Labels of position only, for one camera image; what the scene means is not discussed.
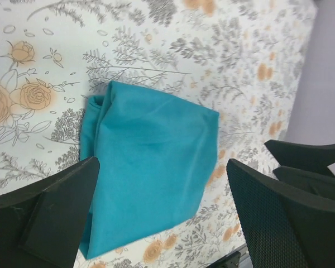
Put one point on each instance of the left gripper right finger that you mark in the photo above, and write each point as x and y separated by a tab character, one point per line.
284	226

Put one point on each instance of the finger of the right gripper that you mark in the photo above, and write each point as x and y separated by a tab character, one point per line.
313	158
317	184

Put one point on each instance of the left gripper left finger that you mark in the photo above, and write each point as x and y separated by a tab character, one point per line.
41	225

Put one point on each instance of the teal t shirt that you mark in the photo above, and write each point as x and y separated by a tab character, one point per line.
156	153

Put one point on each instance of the floral table mat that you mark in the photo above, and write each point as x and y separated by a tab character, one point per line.
241	58

